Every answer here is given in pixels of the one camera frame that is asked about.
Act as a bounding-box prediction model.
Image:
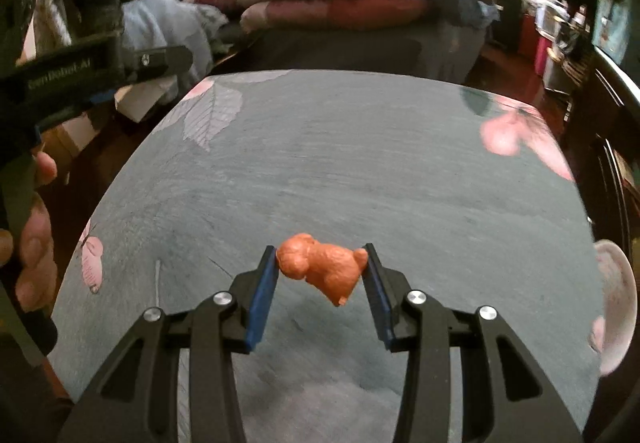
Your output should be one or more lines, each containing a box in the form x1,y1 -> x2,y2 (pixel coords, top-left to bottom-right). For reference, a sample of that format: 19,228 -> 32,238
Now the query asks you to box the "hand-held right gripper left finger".
59,245 -> 280,443

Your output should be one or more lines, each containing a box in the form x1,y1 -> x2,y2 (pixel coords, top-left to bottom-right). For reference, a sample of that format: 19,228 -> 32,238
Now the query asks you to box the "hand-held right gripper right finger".
362,243 -> 583,443

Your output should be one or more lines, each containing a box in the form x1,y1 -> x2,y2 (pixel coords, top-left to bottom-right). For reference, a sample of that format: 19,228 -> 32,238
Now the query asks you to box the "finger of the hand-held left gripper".
125,46 -> 194,83

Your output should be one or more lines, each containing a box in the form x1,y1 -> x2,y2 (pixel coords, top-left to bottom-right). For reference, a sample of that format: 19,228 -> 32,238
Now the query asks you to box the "orange dog figurine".
276,233 -> 368,308

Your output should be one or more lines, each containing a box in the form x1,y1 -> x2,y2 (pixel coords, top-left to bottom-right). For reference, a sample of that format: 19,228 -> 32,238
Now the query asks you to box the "person's left hand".
15,150 -> 59,307

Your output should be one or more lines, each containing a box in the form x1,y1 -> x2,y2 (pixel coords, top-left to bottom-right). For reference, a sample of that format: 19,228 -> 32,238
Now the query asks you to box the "pale cardboard piece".
114,79 -> 174,124

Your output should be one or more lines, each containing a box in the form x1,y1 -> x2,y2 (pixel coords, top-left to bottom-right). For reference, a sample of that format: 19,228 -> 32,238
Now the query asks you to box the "grey-blue cloth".
120,0 -> 232,90

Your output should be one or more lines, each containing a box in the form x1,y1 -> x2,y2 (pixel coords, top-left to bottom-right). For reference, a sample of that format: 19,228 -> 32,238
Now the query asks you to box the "grey floral tablecloth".
47,68 -> 608,443

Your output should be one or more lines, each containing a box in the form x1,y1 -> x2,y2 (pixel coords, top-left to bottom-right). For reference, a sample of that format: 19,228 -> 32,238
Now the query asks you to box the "grey bed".
165,0 -> 501,85

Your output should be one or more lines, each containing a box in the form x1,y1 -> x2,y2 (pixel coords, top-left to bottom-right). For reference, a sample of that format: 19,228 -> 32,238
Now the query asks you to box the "dark wooden dresser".
565,48 -> 640,274

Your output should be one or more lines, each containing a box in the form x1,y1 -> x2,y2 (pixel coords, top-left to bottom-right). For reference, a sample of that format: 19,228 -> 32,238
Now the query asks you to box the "white bin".
542,54 -> 571,94

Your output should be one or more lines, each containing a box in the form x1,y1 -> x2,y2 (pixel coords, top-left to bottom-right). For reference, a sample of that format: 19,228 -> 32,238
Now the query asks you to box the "pink container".
534,36 -> 551,76

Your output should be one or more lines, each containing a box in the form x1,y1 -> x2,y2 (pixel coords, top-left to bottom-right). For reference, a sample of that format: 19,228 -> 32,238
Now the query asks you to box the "black suitcase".
492,0 -> 524,52

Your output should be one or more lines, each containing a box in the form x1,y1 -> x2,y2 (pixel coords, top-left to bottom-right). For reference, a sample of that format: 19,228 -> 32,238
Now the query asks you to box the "white plastic storage box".
532,0 -> 566,39

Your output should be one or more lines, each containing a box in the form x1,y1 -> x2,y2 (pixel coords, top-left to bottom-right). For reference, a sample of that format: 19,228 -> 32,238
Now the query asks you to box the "teal bag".
592,0 -> 633,67

